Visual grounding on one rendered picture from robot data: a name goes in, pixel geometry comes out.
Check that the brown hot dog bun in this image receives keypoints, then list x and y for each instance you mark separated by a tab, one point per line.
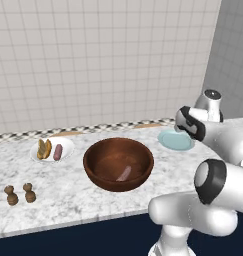
44	149

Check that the brown wooden shaker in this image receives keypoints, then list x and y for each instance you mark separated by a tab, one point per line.
29	195
12	197

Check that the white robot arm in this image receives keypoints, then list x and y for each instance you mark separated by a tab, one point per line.
189	213

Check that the brown wooden bowl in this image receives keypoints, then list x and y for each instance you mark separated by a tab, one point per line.
106	156

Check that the white plate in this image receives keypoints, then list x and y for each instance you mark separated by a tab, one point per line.
68	148

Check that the pink sausage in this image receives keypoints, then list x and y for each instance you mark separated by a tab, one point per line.
57	152

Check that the navy counter cabinet front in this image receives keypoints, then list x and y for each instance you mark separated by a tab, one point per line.
76	240

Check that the light blue plate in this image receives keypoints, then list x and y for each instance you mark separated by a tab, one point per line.
173	141

